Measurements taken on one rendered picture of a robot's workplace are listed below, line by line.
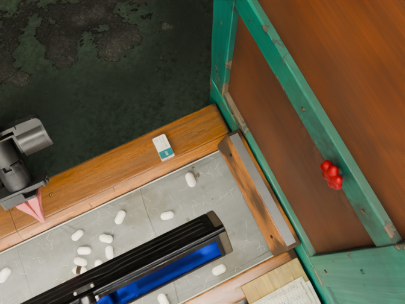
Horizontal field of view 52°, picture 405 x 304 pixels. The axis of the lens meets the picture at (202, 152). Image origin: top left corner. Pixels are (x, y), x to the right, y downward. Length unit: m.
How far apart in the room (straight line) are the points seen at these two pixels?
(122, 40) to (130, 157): 1.12
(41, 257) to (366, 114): 0.85
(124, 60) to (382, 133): 1.69
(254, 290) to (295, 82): 0.57
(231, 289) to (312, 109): 0.57
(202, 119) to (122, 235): 0.36
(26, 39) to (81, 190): 1.30
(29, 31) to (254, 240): 1.61
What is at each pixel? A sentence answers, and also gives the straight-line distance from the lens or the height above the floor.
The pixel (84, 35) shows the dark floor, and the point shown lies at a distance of 2.18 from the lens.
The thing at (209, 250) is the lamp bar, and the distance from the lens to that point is 0.70.
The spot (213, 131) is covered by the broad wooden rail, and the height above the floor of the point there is 0.76.
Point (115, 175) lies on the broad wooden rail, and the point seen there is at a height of 0.76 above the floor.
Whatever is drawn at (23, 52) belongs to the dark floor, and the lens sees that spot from 2.23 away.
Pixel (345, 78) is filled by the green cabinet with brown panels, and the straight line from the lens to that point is 0.50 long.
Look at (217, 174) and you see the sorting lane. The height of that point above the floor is 0.74.
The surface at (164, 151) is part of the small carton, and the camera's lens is 1.05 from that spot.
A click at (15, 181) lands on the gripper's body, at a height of 0.96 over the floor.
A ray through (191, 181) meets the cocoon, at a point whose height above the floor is 0.76.
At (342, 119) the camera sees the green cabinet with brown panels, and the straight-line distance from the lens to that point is 0.55.
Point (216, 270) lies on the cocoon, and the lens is 1.03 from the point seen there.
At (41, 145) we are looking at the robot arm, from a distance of 0.91.
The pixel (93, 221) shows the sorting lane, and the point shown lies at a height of 0.74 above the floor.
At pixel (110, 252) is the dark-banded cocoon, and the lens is 1.05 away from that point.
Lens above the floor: 1.78
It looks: 74 degrees down
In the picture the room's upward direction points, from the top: straight up
